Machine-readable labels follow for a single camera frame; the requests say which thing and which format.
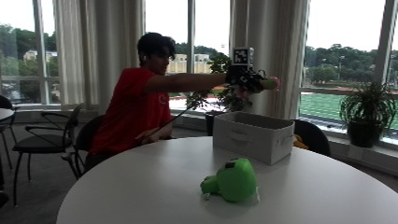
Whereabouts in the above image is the black chair with round back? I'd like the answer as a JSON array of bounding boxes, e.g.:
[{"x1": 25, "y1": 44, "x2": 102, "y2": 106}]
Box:
[
  {"x1": 290, "y1": 119, "x2": 331, "y2": 158},
  {"x1": 61, "y1": 114, "x2": 105, "y2": 181}
]

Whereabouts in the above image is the black glove cable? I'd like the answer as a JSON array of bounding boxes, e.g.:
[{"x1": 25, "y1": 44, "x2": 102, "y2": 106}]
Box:
[{"x1": 141, "y1": 91, "x2": 214, "y2": 142}]

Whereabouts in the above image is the leafy potted plant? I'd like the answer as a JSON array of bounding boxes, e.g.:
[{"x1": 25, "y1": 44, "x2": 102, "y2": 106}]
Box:
[{"x1": 183, "y1": 51, "x2": 255, "y2": 137}]

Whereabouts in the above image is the black chair with armrests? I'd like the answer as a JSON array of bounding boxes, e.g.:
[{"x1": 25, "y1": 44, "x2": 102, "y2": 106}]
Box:
[
  {"x1": 10, "y1": 103, "x2": 85, "y2": 207},
  {"x1": 0, "y1": 94, "x2": 19, "y2": 171}
]

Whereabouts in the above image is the pink and green soft toy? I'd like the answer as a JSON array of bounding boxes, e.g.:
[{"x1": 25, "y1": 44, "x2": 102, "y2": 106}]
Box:
[{"x1": 234, "y1": 76, "x2": 280, "y2": 100}]

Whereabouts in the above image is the person in red shirt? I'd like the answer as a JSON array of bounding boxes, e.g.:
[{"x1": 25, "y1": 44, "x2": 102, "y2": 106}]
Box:
[{"x1": 83, "y1": 32, "x2": 228, "y2": 173}]

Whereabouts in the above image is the white fabric storage box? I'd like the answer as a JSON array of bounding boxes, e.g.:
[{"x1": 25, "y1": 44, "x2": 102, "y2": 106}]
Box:
[{"x1": 211, "y1": 111, "x2": 295, "y2": 166}]

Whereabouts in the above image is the round white side table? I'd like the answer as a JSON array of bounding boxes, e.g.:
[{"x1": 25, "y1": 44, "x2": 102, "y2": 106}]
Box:
[{"x1": 0, "y1": 106, "x2": 15, "y2": 122}]

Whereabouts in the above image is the white marker cube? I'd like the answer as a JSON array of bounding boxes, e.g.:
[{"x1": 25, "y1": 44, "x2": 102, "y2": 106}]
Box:
[{"x1": 231, "y1": 47, "x2": 255, "y2": 66}]

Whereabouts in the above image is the yellow soft toy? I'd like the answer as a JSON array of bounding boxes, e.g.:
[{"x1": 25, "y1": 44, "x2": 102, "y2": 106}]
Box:
[{"x1": 292, "y1": 133, "x2": 311, "y2": 150}]

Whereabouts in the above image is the white curtain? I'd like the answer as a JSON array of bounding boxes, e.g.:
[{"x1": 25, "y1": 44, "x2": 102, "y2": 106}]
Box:
[
  {"x1": 51, "y1": 0, "x2": 146, "y2": 112},
  {"x1": 228, "y1": 0, "x2": 311, "y2": 120}
]

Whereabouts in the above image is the spiky potted plant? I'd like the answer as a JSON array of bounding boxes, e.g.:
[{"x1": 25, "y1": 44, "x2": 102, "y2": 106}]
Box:
[{"x1": 338, "y1": 81, "x2": 398, "y2": 149}]

